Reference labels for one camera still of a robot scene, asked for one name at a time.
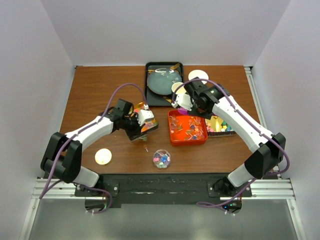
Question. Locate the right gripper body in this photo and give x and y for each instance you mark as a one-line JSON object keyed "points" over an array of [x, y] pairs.
{"points": [[196, 110]]}

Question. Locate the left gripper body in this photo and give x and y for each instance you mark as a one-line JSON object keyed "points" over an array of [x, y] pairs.
{"points": [[131, 125]]}

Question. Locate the gummy candy tin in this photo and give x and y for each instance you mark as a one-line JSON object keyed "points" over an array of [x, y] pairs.
{"points": [[148, 127]]}

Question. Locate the star candy tin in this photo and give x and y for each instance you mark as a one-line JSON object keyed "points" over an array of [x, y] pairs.
{"points": [[217, 127]]}

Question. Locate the orange plastic candy box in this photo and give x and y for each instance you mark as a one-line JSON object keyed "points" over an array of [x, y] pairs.
{"points": [[186, 130]]}

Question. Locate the clear glass jar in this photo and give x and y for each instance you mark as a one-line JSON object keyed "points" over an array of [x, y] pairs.
{"points": [[161, 159]]}

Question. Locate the purple plastic scoop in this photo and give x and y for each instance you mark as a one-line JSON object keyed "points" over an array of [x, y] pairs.
{"points": [[183, 111]]}

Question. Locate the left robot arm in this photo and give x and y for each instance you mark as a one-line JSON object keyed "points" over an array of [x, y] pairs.
{"points": [[63, 155]]}

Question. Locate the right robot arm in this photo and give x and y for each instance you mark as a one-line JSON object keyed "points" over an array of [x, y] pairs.
{"points": [[267, 148]]}

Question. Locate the dark green mug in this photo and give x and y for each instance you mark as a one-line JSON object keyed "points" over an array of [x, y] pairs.
{"points": [[176, 88]]}

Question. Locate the white ceramic bowl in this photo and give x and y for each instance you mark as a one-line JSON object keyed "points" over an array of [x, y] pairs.
{"points": [[200, 74]]}

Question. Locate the black serving tray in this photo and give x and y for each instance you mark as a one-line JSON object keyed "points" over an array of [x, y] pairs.
{"points": [[154, 99]]}

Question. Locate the gold spoon on tray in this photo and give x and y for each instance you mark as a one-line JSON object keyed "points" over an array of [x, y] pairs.
{"points": [[164, 67]]}

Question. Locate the blue-grey ceramic plate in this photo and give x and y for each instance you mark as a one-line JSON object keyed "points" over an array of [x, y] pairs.
{"points": [[161, 80]]}

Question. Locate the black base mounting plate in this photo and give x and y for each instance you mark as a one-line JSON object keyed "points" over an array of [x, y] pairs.
{"points": [[163, 188]]}

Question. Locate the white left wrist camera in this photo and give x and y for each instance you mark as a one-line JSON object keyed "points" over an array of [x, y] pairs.
{"points": [[145, 115]]}

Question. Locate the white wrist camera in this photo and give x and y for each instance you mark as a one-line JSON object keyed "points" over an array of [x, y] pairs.
{"points": [[145, 115], [187, 104]]}

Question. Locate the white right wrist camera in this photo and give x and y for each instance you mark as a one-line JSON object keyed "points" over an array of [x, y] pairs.
{"points": [[187, 104]]}

